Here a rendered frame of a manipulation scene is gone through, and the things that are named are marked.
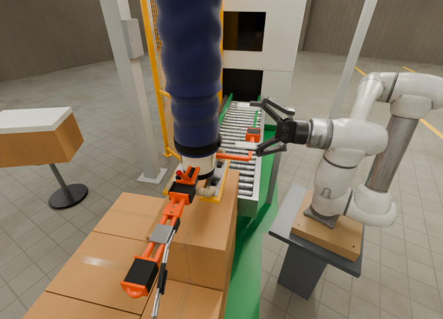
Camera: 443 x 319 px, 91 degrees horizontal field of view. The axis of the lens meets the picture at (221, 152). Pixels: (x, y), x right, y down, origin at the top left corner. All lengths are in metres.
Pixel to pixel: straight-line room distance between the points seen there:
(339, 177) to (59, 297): 1.55
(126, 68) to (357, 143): 2.06
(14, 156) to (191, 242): 1.99
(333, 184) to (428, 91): 0.60
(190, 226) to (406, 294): 1.89
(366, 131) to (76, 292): 1.60
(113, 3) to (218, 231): 1.93
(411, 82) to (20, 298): 2.83
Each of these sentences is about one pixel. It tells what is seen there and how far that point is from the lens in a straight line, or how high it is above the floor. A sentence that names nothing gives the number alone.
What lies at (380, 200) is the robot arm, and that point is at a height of 1.11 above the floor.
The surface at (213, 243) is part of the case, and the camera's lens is 1.13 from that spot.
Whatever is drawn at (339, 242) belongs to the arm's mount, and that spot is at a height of 0.82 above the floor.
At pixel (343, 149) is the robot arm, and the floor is 1.56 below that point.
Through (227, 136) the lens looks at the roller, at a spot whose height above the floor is 0.55.
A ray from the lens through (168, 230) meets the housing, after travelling 0.82.
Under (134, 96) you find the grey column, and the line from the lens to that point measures 2.42.
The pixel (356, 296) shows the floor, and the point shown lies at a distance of 2.31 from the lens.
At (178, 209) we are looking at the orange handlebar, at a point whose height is 1.24.
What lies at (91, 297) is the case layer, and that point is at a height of 0.54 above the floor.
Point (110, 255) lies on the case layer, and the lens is 1.71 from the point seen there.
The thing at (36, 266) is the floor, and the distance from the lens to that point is 2.66.
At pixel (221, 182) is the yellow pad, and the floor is 1.12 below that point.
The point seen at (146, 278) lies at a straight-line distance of 0.74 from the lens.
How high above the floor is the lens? 1.89
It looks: 35 degrees down
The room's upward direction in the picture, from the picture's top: 1 degrees clockwise
